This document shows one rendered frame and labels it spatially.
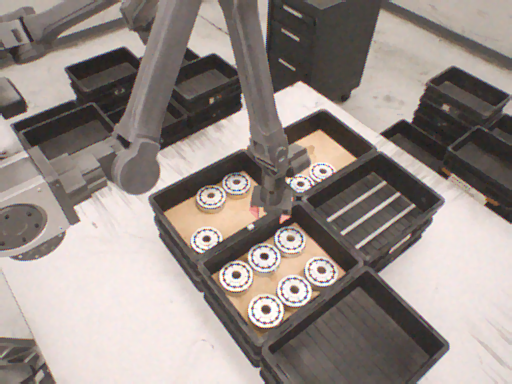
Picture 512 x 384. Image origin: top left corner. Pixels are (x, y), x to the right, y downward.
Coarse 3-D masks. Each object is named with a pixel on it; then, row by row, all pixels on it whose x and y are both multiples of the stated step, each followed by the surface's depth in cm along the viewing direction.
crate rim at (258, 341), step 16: (304, 208) 129; (320, 224) 125; (240, 240) 121; (336, 240) 122; (208, 256) 117; (352, 256) 119; (208, 272) 113; (352, 272) 115; (224, 304) 110; (240, 320) 105; (288, 320) 106; (256, 336) 102
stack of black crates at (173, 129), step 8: (168, 104) 237; (112, 112) 226; (120, 112) 229; (168, 112) 243; (176, 112) 233; (184, 112) 227; (112, 120) 229; (168, 120) 238; (176, 120) 223; (184, 120) 226; (168, 128) 222; (176, 128) 227; (184, 128) 231; (160, 136) 223; (168, 136) 227; (176, 136) 230; (184, 136) 235; (160, 144) 225; (168, 144) 230
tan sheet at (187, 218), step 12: (252, 180) 149; (180, 204) 141; (192, 204) 141; (228, 204) 142; (240, 204) 142; (168, 216) 138; (180, 216) 138; (192, 216) 138; (204, 216) 138; (216, 216) 138; (228, 216) 139; (240, 216) 139; (252, 216) 139; (180, 228) 135; (192, 228) 135; (216, 228) 135; (228, 228) 135; (240, 228) 136
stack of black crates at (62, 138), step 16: (80, 112) 211; (96, 112) 214; (32, 128) 199; (48, 128) 205; (64, 128) 211; (80, 128) 215; (96, 128) 216; (112, 128) 203; (32, 144) 205; (48, 144) 207; (64, 144) 207; (80, 144) 208; (48, 160) 200
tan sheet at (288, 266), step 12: (300, 228) 136; (312, 240) 133; (312, 252) 130; (324, 252) 130; (288, 264) 127; (300, 264) 127; (336, 264) 128; (216, 276) 124; (264, 276) 124; (276, 276) 124; (252, 288) 122; (264, 288) 122; (312, 288) 122; (240, 300) 119; (240, 312) 117; (264, 312) 117; (288, 312) 117
